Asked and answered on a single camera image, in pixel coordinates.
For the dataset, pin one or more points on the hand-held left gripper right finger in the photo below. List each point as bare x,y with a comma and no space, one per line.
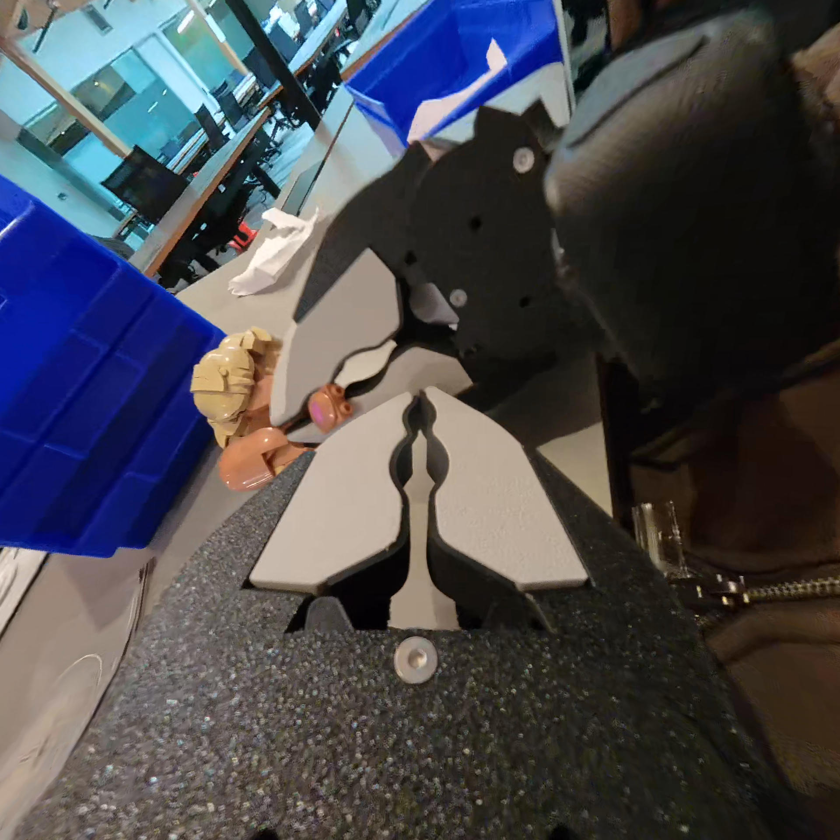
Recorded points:
505,512

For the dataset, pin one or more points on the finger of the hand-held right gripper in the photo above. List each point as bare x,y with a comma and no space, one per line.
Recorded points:
420,374
335,341

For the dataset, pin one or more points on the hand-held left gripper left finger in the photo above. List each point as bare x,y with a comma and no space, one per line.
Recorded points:
335,512

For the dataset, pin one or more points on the tan brown brick toy figure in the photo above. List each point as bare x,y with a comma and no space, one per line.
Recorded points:
250,407

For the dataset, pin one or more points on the grey instruction booklet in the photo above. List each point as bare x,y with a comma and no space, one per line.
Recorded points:
66,683

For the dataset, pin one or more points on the grey desk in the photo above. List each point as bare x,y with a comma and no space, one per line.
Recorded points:
341,171

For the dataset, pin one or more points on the torn white paper bag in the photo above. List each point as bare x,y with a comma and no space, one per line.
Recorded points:
276,256

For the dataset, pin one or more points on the white paper sheet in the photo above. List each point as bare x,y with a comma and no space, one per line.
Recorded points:
460,99

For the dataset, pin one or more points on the small blue storage bin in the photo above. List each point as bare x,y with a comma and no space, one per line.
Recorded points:
446,59

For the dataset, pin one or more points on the long wooden table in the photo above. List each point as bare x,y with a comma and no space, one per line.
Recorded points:
250,158

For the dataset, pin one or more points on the person's brown jacket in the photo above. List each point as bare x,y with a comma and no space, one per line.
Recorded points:
748,591

